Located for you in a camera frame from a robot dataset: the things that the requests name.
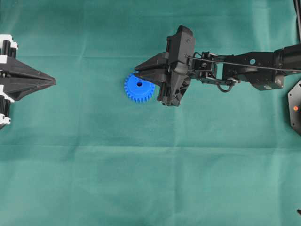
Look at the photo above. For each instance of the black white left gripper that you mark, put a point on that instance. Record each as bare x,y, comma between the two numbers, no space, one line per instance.
11,91

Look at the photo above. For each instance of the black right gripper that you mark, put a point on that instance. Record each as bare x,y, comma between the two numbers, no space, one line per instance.
175,81

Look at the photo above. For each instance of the blue plastic gear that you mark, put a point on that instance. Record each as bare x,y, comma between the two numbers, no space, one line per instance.
138,90

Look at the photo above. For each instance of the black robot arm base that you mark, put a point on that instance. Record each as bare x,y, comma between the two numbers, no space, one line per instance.
294,105

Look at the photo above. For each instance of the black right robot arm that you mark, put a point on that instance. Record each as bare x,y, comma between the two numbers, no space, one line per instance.
263,70

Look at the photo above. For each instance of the green table cloth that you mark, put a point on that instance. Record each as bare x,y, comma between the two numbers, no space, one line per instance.
81,153

